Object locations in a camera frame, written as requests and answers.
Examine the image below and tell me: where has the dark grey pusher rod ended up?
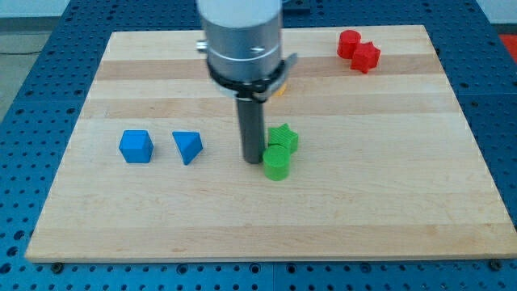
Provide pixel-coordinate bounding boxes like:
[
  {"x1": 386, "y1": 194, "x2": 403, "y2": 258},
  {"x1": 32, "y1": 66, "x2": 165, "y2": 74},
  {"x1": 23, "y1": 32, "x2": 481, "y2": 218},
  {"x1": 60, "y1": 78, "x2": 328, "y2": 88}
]
[{"x1": 237, "y1": 100, "x2": 265, "y2": 164}]

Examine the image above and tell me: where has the green star block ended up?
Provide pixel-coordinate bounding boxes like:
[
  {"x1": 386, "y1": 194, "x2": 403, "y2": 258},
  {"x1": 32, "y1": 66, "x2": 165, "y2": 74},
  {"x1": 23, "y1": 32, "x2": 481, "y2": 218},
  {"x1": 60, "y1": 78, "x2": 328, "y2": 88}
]
[{"x1": 267, "y1": 124, "x2": 299, "y2": 154}]

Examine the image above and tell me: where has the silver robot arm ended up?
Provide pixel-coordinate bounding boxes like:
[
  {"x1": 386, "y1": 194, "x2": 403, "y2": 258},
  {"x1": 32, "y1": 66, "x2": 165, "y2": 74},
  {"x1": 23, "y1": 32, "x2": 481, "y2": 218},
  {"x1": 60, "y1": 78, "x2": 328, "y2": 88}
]
[{"x1": 196, "y1": 0, "x2": 286, "y2": 164}]

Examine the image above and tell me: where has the red star block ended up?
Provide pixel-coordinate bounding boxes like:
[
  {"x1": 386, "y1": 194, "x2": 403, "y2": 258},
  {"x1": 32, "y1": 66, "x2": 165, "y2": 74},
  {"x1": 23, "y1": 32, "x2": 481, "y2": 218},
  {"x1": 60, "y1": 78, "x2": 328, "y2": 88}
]
[{"x1": 351, "y1": 42, "x2": 380, "y2": 74}]

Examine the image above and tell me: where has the yellow block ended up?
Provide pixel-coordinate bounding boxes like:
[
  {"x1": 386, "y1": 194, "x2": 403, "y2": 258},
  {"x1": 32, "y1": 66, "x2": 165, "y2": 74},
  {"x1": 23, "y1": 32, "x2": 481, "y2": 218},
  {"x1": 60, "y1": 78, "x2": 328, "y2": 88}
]
[{"x1": 273, "y1": 82, "x2": 287, "y2": 96}]

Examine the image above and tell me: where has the green cylinder block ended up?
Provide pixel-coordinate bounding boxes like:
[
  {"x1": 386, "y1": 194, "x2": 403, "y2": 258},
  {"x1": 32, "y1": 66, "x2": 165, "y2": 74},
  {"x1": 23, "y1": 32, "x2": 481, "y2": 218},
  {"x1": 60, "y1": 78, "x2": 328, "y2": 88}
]
[{"x1": 263, "y1": 145, "x2": 291, "y2": 181}]

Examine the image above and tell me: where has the blue triangular block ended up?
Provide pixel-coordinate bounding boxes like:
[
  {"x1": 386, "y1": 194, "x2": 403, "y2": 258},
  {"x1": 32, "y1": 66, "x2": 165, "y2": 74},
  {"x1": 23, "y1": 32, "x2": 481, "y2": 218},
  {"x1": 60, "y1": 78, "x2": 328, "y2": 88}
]
[{"x1": 172, "y1": 131, "x2": 204, "y2": 166}]

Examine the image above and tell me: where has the blue cube block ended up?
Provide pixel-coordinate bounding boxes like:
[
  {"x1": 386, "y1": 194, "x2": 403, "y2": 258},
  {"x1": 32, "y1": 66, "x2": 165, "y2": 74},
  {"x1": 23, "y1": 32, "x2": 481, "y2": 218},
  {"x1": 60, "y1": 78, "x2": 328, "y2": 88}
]
[{"x1": 119, "y1": 129, "x2": 153, "y2": 163}]

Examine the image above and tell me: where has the red cylinder block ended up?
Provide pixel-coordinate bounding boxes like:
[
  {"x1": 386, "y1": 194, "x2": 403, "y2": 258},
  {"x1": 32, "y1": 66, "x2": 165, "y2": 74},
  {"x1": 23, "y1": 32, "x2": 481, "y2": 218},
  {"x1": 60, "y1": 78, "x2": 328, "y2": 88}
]
[{"x1": 337, "y1": 30, "x2": 361, "y2": 59}]

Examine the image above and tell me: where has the wooden board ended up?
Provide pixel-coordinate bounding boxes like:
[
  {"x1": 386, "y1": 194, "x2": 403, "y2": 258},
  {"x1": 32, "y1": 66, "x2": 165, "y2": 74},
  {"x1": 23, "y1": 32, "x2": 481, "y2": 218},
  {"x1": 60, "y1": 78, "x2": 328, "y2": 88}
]
[{"x1": 25, "y1": 25, "x2": 516, "y2": 263}]

